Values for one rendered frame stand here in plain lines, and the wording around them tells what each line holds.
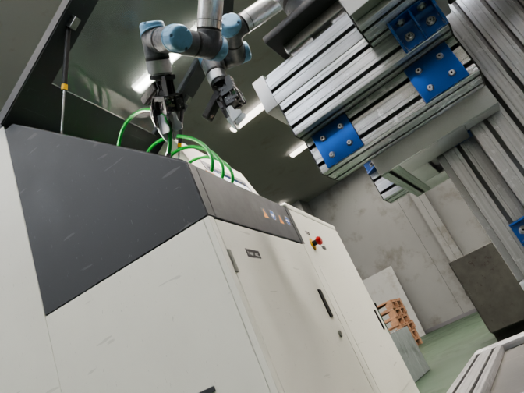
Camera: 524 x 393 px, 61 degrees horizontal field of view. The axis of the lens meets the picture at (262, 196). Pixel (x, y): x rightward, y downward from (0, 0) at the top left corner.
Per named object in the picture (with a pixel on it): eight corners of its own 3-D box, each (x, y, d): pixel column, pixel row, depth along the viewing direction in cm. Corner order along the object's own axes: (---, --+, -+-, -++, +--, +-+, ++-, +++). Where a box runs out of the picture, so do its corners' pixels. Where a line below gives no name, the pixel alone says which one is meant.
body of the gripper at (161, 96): (166, 116, 135) (158, 76, 131) (151, 115, 141) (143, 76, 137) (186, 111, 140) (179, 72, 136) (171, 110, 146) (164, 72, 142)
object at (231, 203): (216, 217, 110) (195, 164, 116) (203, 225, 111) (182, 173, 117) (301, 242, 165) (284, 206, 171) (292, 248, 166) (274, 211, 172)
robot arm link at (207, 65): (215, 42, 168) (194, 50, 167) (225, 63, 164) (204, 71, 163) (218, 56, 175) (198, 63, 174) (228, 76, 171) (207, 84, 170)
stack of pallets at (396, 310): (425, 341, 754) (401, 296, 784) (415, 348, 690) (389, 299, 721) (370, 365, 797) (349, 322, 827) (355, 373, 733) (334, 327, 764)
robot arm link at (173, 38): (204, 28, 127) (184, 31, 135) (170, 19, 119) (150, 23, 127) (203, 56, 128) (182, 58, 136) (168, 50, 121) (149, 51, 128)
